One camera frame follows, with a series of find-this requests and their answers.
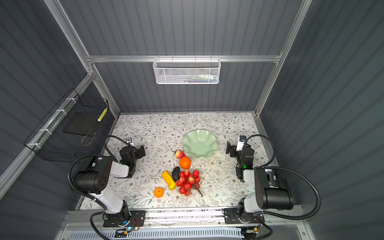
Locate red and yellow fake peach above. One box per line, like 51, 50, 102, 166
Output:
175, 150, 186, 159

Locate dark fake avocado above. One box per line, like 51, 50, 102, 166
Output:
171, 167, 181, 182

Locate yellow fake corn cob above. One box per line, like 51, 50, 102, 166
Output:
162, 171, 176, 191

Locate large fake orange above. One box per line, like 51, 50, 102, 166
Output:
179, 157, 192, 170

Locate small fake orange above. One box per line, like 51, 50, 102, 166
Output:
154, 187, 164, 198

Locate red fake grape bunch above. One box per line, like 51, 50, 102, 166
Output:
176, 170, 204, 197

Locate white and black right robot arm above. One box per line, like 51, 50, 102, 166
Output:
222, 142, 294, 224

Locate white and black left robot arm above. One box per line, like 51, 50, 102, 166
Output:
67, 145, 146, 231

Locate green wavy fruit bowl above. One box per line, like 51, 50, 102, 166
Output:
183, 130, 218, 159

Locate yellow marker pen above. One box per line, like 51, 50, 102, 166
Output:
97, 107, 108, 122

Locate items in white basket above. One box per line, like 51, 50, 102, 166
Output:
180, 74, 219, 83

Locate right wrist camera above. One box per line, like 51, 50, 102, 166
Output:
236, 135, 247, 152

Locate black wire basket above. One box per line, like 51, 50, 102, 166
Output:
24, 91, 110, 163

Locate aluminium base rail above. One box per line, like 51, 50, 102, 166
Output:
55, 207, 315, 240

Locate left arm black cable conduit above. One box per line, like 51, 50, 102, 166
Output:
66, 134, 133, 240

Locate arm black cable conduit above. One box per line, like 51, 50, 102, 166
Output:
245, 133, 322, 221
66, 134, 133, 240

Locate white wire mesh basket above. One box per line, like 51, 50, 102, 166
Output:
153, 59, 222, 85

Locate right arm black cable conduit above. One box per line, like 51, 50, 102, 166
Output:
245, 133, 322, 221

